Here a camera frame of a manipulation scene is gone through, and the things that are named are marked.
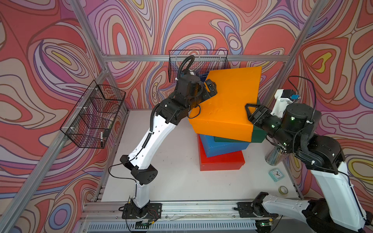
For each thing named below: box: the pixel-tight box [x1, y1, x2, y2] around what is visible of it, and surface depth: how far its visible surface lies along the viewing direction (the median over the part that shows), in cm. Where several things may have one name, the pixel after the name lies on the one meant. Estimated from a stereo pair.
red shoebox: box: [196, 133, 246, 171], surface depth 83 cm
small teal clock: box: [268, 167, 286, 183], surface depth 86 cm
